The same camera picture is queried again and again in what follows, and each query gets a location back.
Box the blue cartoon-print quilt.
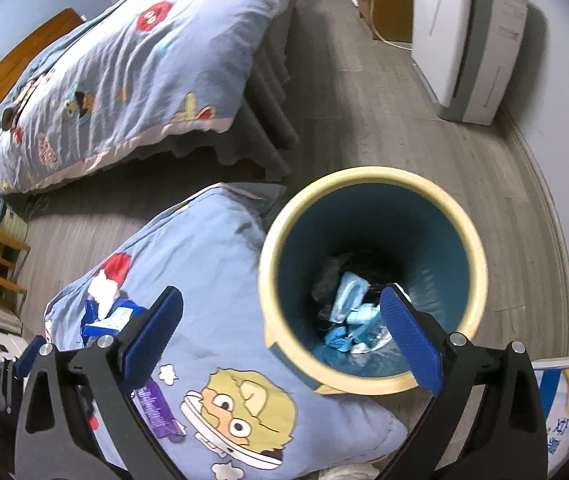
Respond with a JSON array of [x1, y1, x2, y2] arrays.
[[0, 0, 290, 196], [44, 182, 410, 480]]

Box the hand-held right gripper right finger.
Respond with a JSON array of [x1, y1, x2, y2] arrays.
[[375, 282, 550, 480]]

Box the yellow-rimmed blue trash bin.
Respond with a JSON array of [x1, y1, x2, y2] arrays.
[[258, 166, 489, 396]]

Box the blue white packet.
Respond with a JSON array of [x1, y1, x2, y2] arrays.
[[82, 297, 148, 338]]

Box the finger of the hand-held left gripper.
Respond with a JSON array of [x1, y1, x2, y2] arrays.
[[13, 335, 49, 377]]

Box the pale green bag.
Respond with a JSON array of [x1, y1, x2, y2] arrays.
[[0, 200, 30, 241]]

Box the white cable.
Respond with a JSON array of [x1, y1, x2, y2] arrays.
[[369, 0, 413, 52]]

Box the black plastic bag white label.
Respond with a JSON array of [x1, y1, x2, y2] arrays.
[[312, 252, 390, 306]]

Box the blue white strawberry carton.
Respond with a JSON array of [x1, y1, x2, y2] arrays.
[[535, 360, 569, 480]]

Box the purple wrapper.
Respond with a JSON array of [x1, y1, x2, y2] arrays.
[[132, 377, 188, 441]]

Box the wooden cabinet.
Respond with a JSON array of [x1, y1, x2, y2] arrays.
[[355, 0, 415, 43]]

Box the blue face mask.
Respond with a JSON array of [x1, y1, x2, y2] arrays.
[[325, 305, 383, 353], [329, 272, 371, 323]]

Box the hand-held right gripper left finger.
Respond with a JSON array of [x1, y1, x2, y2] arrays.
[[14, 285, 188, 480]]

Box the white crumpled tissue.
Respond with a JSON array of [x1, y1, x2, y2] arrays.
[[87, 267, 122, 306]]

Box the bed with grey skirt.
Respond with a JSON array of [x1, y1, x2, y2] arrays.
[[164, 0, 300, 183]]

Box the white air purifier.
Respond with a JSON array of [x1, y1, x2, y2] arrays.
[[411, 0, 530, 126]]

